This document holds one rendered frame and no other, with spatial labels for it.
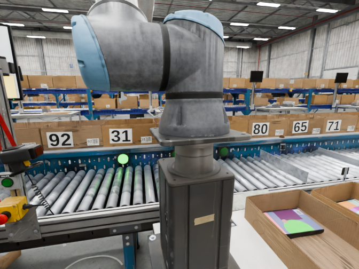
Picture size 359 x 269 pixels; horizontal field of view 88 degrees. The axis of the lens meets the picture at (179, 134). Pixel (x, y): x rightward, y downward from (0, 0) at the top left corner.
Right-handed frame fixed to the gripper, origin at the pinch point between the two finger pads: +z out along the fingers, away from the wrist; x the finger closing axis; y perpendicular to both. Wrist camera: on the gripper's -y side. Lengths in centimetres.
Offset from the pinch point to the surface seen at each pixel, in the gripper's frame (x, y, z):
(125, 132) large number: -6.8, 3.0, 21.3
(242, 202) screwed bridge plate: -80, 53, 43
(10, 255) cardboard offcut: 11, -88, 120
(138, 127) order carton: -7.8, 12.0, 17.5
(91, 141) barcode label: -3.8, -20.8, 27.4
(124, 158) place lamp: -14.4, 0.6, 38.5
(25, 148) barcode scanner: -67, -35, 11
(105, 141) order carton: -4.7, -11.5, 27.8
